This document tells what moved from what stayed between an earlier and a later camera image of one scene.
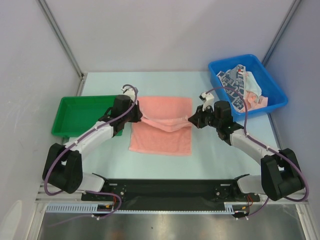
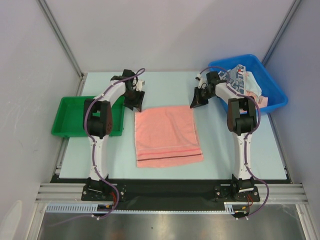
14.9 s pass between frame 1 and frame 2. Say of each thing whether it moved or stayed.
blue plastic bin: stayed
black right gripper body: moved
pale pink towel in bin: stayed
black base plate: stayed
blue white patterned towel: stayed
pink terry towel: moved
